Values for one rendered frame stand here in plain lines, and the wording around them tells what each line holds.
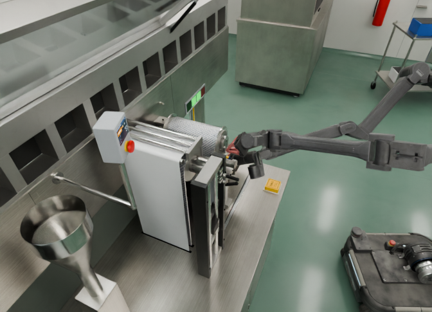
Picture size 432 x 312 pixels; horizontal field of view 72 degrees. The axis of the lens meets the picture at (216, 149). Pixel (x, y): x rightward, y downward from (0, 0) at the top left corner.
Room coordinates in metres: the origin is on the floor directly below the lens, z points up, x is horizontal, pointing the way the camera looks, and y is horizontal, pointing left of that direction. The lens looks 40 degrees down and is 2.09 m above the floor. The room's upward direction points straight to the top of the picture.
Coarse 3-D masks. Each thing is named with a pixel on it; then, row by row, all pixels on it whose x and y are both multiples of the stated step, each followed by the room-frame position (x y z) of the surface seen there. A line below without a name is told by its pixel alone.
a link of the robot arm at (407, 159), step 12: (384, 144) 0.68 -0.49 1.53; (396, 144) 0.66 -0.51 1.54; (408, 144) 0.64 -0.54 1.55; (420, 144) 0.63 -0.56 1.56; (384, 156) 0.66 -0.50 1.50; (396, 156) 0.65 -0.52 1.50; (408, 156) 0.63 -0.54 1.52; (420, 156) 0.61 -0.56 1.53; (408, 168) 0.61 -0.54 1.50; (420, 168) 0.60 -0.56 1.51
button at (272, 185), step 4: (268, 180) 1.11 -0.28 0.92; (272, 180) 1.11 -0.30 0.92; (276, 180) 1.11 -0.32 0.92; (268, 184) 1.08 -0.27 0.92; (272, 184) 1.08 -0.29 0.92; (276, 184) 1.08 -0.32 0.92; (280, 184) 1.10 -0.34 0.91; (268, 188) 1.06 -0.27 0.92; (272, 188) 1.05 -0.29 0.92; (276, 188) 1.05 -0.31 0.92; (276, 192) 1.04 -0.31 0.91
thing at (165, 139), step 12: (132, 120) 0.91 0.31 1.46; (132, 132) 0.87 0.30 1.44; (144, 132) 0.84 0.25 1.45; (156, 132) 0.86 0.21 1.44; (168, 132) 0.84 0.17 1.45; (144, 144) 0.80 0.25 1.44; (156, 144) 0.78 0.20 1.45; (168, 144) 0.77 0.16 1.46; (180, 144) 0.79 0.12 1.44; (192, 144) 0.77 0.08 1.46; (192, 156) 0.74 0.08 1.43
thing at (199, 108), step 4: (200, 100) 1.94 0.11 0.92; (196, 104) 1.95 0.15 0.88; (200, 104) 1.94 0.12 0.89; (196, 108) 1.95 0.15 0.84; (200, 108) 1.94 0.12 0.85; (196, 112) 1.95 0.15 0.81; (200, 112) 1.94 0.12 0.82; (196, 116) 1.95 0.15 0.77; (200, 116) 1.94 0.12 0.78; (204, 116) 1.99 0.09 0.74; (196, 120) 1.96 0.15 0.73; (200, 120) 1.94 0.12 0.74; (204, 120) 1.99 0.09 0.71
